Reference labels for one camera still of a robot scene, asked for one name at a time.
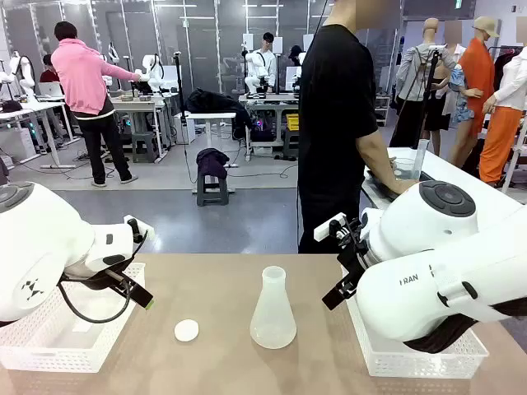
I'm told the black pole stand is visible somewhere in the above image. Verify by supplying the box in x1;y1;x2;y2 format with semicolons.
172;51;187;145

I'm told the clothes rack with garments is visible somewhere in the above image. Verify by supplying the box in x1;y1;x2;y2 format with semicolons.
487;44;527;83

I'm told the mannequin in orange dress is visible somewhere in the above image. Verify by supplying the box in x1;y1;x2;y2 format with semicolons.
447;16;501;168

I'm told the clear plastic graduated cylinder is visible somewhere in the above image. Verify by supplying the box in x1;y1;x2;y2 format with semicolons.
413;138;431;182

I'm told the grey work desk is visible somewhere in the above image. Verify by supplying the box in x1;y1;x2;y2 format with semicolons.
109;95;170;161
238;93;301;161

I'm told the white perforated plastic basket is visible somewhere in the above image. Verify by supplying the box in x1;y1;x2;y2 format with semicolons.
341;263;490;379
0;262;147;374

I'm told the person in pink hoodie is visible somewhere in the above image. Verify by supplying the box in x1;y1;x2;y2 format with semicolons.
51;21;141;188

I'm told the mannequin in grey shirt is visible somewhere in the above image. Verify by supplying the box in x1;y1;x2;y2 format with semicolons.
389;17;459;149

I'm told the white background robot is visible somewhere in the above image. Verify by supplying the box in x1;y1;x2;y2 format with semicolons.
7;51;39;102

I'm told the person in black t-shirt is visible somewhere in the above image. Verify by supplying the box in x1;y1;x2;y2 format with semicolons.
296;0;407;255

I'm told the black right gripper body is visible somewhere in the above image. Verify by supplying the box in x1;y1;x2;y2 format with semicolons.
336;238;371;296

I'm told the black jacket pile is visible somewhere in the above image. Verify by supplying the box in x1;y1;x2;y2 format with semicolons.
184;87;253;129

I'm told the person in white jacket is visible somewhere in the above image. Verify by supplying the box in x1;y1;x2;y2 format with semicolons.
253;31;277;98

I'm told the silver laptop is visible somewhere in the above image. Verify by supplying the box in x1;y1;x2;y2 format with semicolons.
39;81;65;99

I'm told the white computer case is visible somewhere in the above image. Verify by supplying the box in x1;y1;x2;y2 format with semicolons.
175;113;197;145

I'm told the white round flask cap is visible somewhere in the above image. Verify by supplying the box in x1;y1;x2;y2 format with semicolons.
174;318;200;342

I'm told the mannequin in orange trousers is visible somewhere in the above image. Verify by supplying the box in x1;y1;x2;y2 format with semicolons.
478;40;527;185

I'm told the person with black hat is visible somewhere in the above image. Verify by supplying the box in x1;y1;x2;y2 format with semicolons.
287;44;306;83

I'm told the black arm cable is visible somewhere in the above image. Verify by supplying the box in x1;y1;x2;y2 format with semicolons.
57;279;137;324
403;295;527;355

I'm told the person's right hand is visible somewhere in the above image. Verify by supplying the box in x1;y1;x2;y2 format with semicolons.
389;179;418;197

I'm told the dark purple cloth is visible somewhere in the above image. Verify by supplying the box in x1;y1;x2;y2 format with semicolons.
195;147;231;180

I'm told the person's right forearm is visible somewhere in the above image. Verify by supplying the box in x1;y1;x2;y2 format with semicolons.
356;131;408;194

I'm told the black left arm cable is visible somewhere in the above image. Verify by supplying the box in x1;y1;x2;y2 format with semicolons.
57;279;137;324

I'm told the small white pedestal table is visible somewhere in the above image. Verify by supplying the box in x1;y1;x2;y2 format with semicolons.
183;110;240;170

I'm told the white humanoid robot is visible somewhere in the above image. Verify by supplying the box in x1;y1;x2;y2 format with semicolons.
139;53;166;94

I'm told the grey plastic step stool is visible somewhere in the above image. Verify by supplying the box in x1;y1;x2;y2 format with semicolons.
131;131;160;164
282;129;300;161
196;174;230;207

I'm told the person in red top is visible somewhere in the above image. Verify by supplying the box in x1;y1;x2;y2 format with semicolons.
40;53;63;84

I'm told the white office desk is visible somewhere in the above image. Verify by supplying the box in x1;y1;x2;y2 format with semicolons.
0;100;79;170

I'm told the translucent plastic conical flask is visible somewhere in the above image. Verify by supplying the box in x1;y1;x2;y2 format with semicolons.
250;266;297;350

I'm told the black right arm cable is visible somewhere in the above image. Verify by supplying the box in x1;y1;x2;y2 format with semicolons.
403;295;527;355

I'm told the black camera tripod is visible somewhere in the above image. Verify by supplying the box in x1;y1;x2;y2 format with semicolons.
411;44;444;150

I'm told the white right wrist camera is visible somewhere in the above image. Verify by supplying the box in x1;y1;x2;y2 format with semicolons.
313;212;349;243

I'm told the mannequin in blue floral dress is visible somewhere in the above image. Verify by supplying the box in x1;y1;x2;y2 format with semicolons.
442;20;474;132

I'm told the white shoe rack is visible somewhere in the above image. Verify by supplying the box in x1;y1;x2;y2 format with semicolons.
373;93;391;128

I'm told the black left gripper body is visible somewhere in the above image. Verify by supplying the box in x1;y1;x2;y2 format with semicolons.
61;267;133;291

